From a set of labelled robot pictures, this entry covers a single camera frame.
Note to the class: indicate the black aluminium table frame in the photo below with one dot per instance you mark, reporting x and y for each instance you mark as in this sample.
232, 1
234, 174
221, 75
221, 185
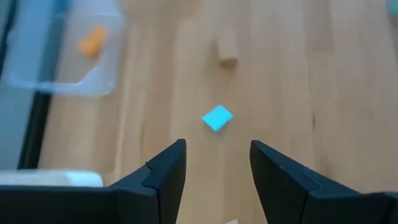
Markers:
34, 130

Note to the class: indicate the clear plastic container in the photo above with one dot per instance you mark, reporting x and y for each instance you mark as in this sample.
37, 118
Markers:
46, 62

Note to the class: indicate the teal wooden block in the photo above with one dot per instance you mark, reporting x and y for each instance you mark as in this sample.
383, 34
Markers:
394, 7
217, 118

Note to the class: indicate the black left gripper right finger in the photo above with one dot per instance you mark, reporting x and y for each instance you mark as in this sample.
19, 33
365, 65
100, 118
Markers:
286, 193

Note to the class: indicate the orange wooden block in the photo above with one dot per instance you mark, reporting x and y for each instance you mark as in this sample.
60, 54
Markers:
92, 43

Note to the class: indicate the natural wood block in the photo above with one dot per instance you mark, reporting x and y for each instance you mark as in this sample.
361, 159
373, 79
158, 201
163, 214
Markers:
227, 49

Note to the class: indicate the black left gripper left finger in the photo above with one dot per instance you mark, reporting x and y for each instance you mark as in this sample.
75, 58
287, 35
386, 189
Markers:
161, 186

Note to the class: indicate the white plastic bin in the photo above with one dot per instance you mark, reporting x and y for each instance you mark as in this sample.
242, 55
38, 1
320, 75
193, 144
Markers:
46, 178

